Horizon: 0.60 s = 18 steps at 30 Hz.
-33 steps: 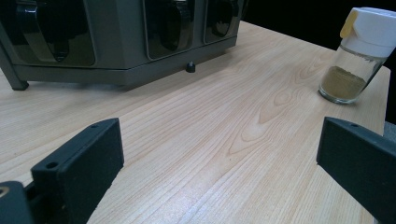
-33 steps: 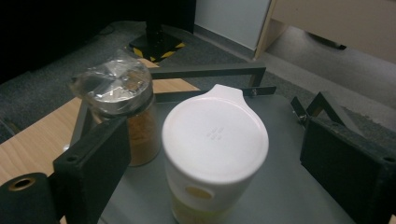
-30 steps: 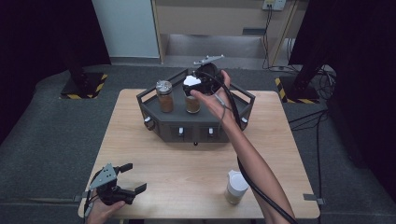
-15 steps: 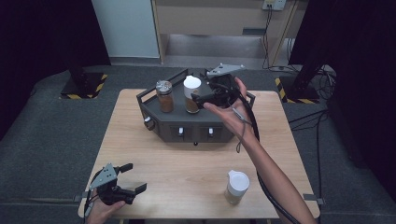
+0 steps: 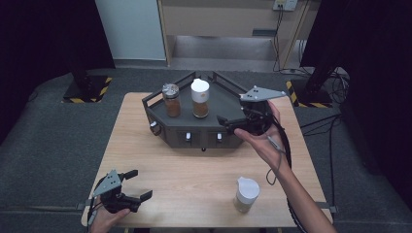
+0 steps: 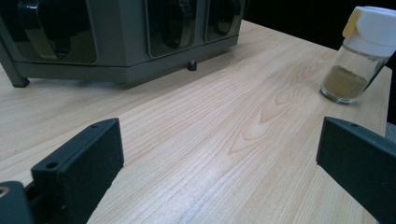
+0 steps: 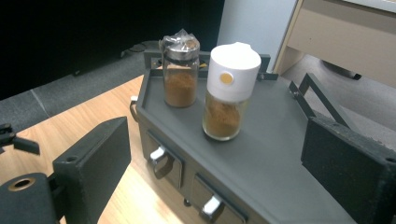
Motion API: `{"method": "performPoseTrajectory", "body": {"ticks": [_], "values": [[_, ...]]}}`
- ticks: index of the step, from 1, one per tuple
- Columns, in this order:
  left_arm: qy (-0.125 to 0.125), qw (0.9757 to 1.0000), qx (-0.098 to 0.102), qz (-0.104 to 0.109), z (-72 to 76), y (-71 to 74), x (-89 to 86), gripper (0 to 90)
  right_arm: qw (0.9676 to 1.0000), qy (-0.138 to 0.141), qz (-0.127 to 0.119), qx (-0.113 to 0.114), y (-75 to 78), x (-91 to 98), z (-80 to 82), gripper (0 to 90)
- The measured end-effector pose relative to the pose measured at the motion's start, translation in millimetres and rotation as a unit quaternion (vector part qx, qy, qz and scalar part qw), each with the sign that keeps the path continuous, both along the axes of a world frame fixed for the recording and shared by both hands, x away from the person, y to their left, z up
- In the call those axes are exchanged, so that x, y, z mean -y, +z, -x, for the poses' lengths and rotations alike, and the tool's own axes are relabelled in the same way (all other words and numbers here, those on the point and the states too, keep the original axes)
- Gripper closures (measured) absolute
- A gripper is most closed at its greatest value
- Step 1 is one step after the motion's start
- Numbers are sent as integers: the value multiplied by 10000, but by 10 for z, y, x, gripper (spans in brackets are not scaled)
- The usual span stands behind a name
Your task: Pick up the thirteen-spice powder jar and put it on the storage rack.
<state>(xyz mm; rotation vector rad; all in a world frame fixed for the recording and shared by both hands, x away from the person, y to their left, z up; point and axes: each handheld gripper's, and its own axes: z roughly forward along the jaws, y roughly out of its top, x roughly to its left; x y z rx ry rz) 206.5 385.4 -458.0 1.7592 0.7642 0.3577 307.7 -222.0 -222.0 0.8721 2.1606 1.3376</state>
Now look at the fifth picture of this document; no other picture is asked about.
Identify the black floor cable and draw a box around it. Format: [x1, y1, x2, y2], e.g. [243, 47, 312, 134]
[300, 113, 343, 208]

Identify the thick black gripper cable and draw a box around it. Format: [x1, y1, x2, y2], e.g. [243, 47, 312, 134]
[271, 114, 309, 233]

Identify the white wall socket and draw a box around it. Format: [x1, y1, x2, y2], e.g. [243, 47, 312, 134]
[272, 0, 298, 12]

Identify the tangled black cable bundle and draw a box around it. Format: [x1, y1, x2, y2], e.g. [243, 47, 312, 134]
[324, 68, 352, 105]

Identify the white-lid jar brown spice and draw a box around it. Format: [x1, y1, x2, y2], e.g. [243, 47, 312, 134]
[189, 78, 211, 119]

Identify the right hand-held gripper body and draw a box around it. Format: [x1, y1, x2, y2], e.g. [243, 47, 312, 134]
[239, 85, 288, 136]

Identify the dark seasoning box white tab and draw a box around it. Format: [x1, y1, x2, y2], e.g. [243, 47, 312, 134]
[149, 120, 162, 137]

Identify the dark curtain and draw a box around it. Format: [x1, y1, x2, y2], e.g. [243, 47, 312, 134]
[300, 0, 412, 202]
[0, 0, 116, 144]

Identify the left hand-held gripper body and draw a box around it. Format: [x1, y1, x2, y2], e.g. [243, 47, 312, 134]
[91, 168, 142, 215]

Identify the thin cable grey plug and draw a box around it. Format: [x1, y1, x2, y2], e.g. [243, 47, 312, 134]
[265, 134, 287, 186]
[86, 207, 99, 233]

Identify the black stand hazard-striped base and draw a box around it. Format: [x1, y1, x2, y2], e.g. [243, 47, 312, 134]
[61, 48, 114, 104]
[286, 62, 343, 109]

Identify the person's right hand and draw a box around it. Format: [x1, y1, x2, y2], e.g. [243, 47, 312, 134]
[233, 100, 292, 173]

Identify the person's left hand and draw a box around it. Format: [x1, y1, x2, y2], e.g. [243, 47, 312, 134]
[88, 202, 131, 233]

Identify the metal-lid glass spice jar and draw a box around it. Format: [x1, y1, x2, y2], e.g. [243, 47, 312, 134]
[161, 83, 182, 118]

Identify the black wall socket cable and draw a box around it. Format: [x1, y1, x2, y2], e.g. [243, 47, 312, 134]
[272, 5, 284, 73]

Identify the white-lid jar pale spice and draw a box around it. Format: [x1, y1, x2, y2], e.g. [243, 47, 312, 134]
[233, 176, 261, 215]

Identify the dark grey spice rack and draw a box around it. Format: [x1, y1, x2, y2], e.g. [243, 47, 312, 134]
[141, 71, 260, 150]

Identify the white panel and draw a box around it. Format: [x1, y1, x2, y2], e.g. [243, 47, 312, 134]
[94, 0, 167, 61]

